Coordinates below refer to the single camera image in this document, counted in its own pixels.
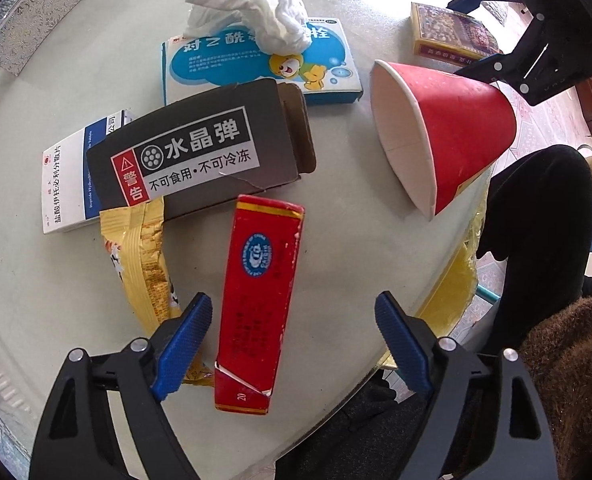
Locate red long carton box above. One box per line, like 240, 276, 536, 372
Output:
215, 195, 305, 415

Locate white tissue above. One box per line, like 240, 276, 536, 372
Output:
183, 0, 312, 55

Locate black cardboard warning box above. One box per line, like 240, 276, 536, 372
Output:
87, 78, 317, 220

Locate dark patterned small box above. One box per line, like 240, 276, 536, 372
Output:
410, 2, 501, 67

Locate brown fuzzy garment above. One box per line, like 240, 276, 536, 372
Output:
520, 297, 592, 479

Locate red paper cup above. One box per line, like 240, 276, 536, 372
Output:
370, 60, 517, 220

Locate yellow snack wrapper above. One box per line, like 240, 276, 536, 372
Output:
100, 197, 214, 394

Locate person's black trouser leg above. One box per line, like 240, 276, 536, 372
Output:
476, 144, 592, 354

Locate blue cartoon bear medicine box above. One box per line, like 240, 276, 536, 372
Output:
162, 18, 363, 105

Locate white blue medicine box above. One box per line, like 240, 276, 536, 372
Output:
41, 110, 133, 234

